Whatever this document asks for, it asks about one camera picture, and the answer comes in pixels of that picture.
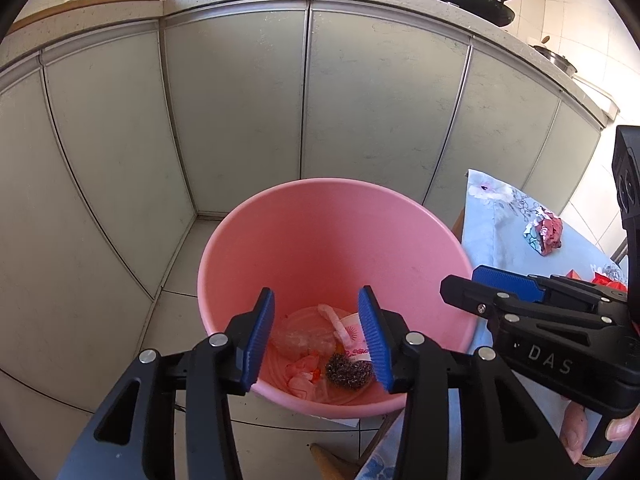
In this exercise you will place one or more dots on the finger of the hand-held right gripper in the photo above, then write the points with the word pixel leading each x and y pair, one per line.
pixel 505 282
pixel 465 292

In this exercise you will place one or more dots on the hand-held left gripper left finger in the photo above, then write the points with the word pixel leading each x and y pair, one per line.
pixel 260 340

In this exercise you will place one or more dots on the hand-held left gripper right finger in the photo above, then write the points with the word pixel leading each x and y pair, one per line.
pixel 372 340

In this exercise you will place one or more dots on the silver scouring pad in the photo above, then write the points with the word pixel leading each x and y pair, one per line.
pixel 350 369

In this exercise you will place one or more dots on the clear plastic bag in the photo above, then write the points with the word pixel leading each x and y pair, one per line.
pixel 300 332

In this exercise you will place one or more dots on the translucent orange plastic wrapper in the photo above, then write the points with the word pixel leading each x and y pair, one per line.
pixel 302 377

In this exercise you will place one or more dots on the red patterned wrapper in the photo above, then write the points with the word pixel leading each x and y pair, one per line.
pixel 547 230

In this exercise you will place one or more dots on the red plastic bag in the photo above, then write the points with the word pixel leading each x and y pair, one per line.
pixel 607 280

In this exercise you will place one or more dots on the pink plastic bucket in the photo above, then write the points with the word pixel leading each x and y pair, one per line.
pixel 325 240

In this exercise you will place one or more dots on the person's right hand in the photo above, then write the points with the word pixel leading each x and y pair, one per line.
pixel 572 430

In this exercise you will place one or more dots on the blue floral tablecloth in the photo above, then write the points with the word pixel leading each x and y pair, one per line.
pixel 500 240

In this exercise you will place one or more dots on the steel pot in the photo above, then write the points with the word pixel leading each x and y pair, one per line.
pixel 555 57

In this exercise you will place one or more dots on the grey kitchen counter cabinet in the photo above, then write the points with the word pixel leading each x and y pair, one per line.
pixel 240 110

